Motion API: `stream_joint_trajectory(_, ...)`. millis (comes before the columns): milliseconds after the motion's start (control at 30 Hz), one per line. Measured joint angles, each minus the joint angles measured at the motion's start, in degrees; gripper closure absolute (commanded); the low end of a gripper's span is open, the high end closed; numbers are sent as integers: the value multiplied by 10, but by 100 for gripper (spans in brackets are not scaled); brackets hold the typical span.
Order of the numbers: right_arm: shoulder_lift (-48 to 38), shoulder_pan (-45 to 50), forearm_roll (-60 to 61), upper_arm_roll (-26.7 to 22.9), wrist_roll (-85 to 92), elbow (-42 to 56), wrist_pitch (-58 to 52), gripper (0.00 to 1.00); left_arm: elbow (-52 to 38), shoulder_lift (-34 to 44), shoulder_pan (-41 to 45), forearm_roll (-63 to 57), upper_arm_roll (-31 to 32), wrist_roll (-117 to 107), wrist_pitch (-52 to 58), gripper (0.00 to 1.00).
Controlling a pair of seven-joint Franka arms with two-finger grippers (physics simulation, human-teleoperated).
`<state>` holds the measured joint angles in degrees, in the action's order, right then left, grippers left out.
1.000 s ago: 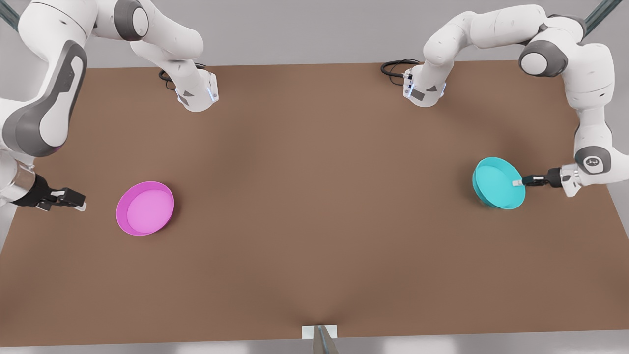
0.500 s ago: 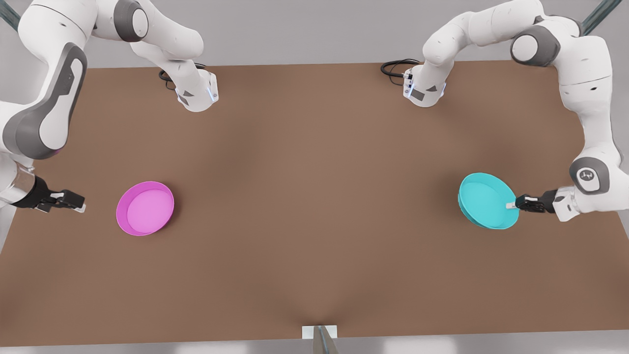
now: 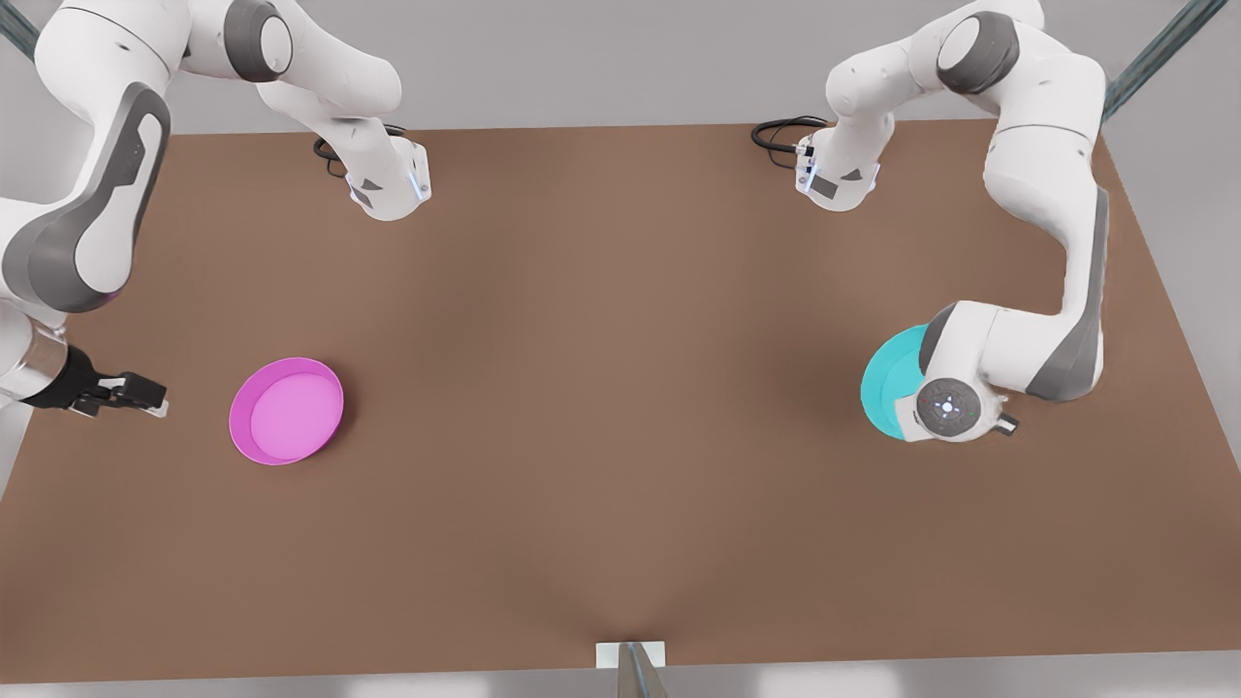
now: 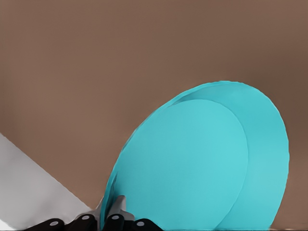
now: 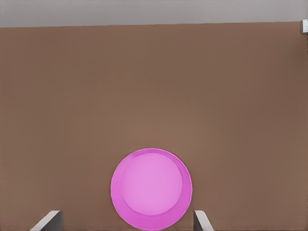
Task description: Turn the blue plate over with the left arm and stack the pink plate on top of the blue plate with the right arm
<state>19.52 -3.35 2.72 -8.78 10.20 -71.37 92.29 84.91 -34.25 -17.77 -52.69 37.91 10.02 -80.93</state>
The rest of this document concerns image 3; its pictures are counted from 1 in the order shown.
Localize pink plate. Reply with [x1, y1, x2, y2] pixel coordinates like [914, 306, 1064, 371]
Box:
[229, 357, 345, 466]

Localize blue plate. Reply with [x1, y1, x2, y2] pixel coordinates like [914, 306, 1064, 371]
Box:
[860, 324, 933, 443]

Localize black cable loop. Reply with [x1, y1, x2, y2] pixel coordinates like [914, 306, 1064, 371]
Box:
[312, 123, 409, 181]
[750, 115, 832, 172]

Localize silver frame post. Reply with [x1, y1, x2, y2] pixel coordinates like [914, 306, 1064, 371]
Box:
[0, 8, 41, 61]
[1100, 0, 1229, 123]
[617, 642, 671, 698]

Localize white post foot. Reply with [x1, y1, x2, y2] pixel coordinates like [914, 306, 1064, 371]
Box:
[594, 640, 668, 669]

